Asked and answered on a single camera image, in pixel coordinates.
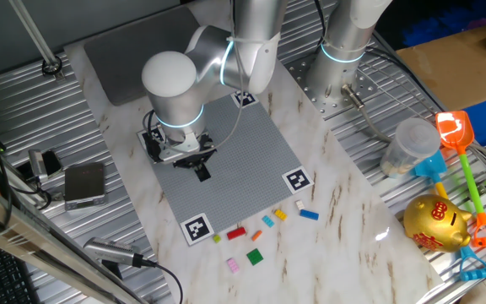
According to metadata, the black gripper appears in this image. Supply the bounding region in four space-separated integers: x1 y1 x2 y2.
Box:
172 131 219 171

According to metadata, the black Lego brick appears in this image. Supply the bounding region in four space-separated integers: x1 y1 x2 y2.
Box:
194 163 212 183

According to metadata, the grey Lego baseplate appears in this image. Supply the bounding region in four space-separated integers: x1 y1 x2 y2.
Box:
136 90 315 247

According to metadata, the red Lego brick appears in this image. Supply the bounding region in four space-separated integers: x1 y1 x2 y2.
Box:
226 226 247 242

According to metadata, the green Lego plate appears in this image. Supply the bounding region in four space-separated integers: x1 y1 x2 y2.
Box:
246 247 265 267

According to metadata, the black white ArUco marker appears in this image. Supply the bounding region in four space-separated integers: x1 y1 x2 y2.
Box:
231 90 257 109
136 128 166 149
179 212 216 247
281 166 315 195

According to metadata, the silver digital scale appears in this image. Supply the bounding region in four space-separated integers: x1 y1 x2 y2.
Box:
63 161 108 212

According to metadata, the grey fabric pad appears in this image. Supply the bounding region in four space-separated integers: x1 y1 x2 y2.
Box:
83 4 210 106

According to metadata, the silver metal pole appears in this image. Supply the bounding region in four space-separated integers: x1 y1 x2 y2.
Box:
8 0 65 81

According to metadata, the clear plastic cup with bricks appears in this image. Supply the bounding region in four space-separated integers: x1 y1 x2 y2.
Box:
380 117 441 179

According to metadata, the gold piggy bank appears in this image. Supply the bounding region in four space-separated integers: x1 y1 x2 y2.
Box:
402 193 474 254

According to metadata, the brown cardboard box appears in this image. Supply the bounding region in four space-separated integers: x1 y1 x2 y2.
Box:
396 19 486 111

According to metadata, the blue fuzzy fabric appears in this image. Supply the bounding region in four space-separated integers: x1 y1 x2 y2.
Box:
402 0 486 47

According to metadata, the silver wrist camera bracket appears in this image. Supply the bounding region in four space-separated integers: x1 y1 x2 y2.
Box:
143 133 202 165

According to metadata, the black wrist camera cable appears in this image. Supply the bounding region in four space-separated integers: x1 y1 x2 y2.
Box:
141 109 162 147

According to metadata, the silver depth camera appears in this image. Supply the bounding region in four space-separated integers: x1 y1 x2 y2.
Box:
83 236 145 268

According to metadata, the grey robot conduit cable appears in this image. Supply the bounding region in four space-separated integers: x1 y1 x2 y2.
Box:
340 83 394 143

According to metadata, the aluminium frame bar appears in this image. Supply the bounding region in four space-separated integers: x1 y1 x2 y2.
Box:
0 172 147 304

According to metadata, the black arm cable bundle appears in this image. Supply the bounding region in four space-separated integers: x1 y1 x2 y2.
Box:
313 0 331 52

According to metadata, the perforated metal robot base plate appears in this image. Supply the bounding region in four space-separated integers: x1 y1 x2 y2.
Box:
284 52 381 122

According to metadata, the blue toy shovel yellow handle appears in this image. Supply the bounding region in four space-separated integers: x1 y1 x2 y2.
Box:
409 149 486 283

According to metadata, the orange toy shovel green handle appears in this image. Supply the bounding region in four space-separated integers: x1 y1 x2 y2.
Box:
435 110 486 248

